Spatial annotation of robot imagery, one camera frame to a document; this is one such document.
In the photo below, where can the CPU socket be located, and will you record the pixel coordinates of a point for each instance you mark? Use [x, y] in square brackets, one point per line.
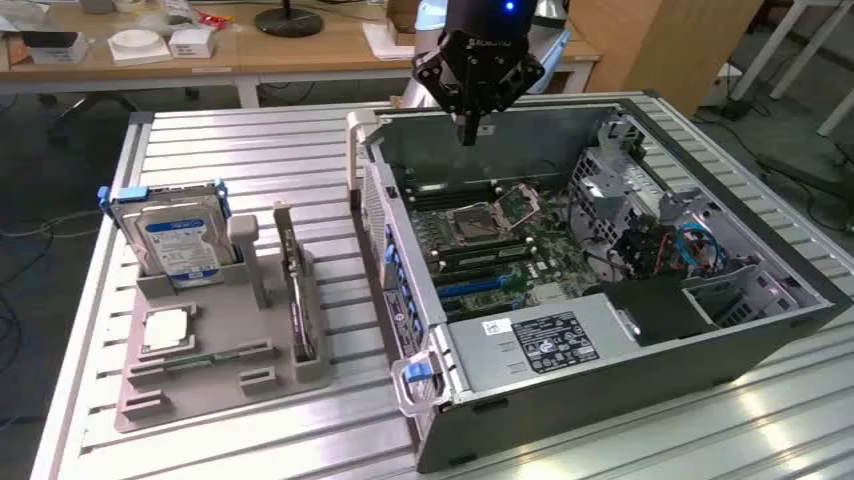
[476, 222]

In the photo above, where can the black plastic shroud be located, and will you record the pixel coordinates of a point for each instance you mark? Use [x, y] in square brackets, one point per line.
[660, 310]

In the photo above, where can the black expansion slot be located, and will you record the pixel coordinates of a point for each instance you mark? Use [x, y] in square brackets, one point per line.
[467, 275]

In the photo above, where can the white table frame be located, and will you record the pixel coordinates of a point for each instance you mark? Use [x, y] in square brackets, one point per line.
[771, 50]

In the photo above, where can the green RAM stick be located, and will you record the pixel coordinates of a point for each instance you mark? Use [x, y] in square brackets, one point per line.
[200, 359]

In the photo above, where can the white barcode sticker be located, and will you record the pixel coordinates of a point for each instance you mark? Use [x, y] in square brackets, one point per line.
[495, 328]

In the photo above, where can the blue case latch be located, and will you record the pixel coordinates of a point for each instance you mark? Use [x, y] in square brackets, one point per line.
[415, 372]

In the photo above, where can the gray power supply unit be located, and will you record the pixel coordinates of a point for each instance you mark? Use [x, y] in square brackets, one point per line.
[480, 360]

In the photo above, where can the gray printed parts rack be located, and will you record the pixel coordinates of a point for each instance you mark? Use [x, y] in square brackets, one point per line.
[220, 325]

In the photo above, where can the black round lamp base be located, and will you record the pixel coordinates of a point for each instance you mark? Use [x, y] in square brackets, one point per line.
[288, 22]

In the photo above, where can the small white box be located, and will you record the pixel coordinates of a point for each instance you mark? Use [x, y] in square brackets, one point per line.
[193, 45]

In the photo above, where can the metal socket cover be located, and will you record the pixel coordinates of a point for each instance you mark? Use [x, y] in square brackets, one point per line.
[520, 202]

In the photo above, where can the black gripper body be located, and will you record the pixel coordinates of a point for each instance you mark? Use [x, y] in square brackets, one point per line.
[487, 45]

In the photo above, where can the white box with dark lid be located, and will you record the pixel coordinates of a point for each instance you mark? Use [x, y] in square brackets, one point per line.
[56, 52]

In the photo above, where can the silver CPU chip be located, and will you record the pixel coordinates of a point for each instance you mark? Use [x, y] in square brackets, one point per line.
[165, 330]

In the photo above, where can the open black PC case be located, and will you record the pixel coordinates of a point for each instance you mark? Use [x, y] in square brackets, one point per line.
[600, 400]

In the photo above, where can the black power adapter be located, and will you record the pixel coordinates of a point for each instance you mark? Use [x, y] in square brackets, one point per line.
[735, 111]

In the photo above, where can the wooden desk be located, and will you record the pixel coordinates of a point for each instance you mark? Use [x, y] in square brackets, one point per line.
[300, 55]

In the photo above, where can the gray metal disk bay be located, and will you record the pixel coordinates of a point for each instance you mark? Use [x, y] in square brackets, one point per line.
[727, 300]

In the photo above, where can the white floor device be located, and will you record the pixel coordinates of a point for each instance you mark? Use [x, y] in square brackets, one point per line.
[726, 85]

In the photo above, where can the wooden panel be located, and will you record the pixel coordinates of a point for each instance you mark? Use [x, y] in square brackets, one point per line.
[667, 50]

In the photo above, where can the silver chipset heatsink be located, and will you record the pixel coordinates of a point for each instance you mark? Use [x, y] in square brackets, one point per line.
[550, 294]

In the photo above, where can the red packet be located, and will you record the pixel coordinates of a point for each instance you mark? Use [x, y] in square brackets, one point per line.
[215, 21]

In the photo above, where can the white paper stack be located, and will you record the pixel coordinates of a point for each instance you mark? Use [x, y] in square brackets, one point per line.
[387, 45]

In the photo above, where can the hard disk with blue label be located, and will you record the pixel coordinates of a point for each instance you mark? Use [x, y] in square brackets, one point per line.
[176, 240]

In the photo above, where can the brown cardboard box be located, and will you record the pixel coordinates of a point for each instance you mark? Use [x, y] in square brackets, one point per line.
[400, 15]

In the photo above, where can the graphics card with metal bracket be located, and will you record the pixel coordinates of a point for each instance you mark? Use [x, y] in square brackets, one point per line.
[300, 300]

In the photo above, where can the green motherboard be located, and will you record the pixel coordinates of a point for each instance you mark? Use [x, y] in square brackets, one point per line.
[554, 260]

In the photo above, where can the metal drive cage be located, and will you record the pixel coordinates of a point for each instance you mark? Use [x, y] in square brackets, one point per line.
[600, 200]

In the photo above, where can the black power supply label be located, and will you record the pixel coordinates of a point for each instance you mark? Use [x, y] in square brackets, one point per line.
[556, 342]

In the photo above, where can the blue expansion slot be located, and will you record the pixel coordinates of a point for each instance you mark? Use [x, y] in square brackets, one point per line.
[474, 288]

